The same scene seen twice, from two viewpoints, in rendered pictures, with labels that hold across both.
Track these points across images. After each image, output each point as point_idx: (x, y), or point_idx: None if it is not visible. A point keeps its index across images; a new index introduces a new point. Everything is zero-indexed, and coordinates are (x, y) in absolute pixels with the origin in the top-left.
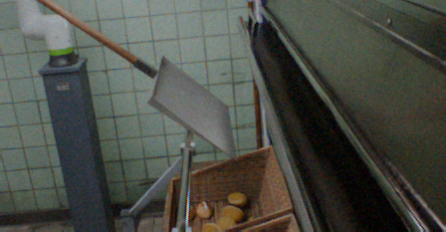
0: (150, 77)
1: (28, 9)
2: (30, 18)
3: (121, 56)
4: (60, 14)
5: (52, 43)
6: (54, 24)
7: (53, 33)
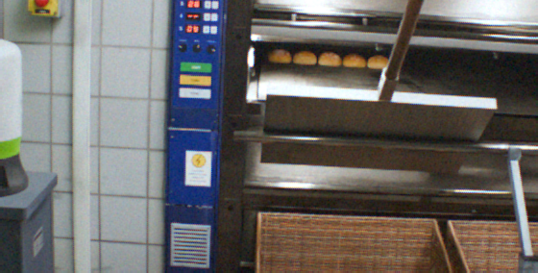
0: (392, 97)
1: None
2: None
3: (401, 65)
4: None
5: (14, 118)
6: (20, 60)
7: (19, 87)
